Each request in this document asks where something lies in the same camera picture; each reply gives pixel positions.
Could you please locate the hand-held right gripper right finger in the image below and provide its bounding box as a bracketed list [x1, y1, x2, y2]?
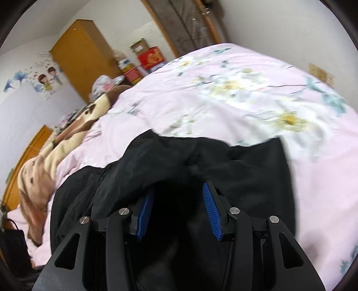
[202, 180, 326, 291]

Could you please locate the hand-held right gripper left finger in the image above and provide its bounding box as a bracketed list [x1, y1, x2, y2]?
[32, 190, 156, 291]

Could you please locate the black puffer jacket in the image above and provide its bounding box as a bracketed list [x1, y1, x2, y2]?
[50, 130, 297, 291]

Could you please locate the pink floral quilt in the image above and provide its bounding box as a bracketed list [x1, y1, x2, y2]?
[6, 43, 358, 289]

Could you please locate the brown dog print blanket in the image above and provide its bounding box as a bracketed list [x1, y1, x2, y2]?
[17, 84, 132, 247]

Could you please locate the wooden headboard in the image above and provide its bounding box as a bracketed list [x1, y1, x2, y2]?
[4, 125, 53, 210]

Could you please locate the black handbag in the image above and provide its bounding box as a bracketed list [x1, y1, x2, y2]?
[0, 219, 42, 283]

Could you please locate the white plastic bag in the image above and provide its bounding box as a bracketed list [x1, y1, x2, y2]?
[91, 75, 116, 96]

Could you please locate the pink storage box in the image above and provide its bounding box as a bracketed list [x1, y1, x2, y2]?
[123, 67, 143, 86]

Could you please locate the yellow and blue box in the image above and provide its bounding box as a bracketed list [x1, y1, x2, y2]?
[117, 57, 135, 72]

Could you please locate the red gift box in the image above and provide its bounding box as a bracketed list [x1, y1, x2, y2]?
[138, 47, 166, 70]

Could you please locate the cardboard box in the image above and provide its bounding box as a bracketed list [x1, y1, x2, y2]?
[129, 39, 149, 56]

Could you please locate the wooden wardrobe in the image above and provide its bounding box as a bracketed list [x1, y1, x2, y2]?
[50, 19, 124, 103]

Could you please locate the mesh door curtain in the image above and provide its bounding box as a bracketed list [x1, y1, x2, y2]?
[147, 0, 216, 55]

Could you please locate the wooden door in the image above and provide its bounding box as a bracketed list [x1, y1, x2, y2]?
[196, 0, 228, 44]

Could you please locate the cartoon couple wall sticker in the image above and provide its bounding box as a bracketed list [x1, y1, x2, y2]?
[26, 50, 66, 102]

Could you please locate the blue flower wall sticker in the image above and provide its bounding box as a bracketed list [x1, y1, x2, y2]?
[4, 71, 30, 91]

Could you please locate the wooden door frame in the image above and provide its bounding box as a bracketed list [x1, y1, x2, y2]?
[141, 0, 179, 58]

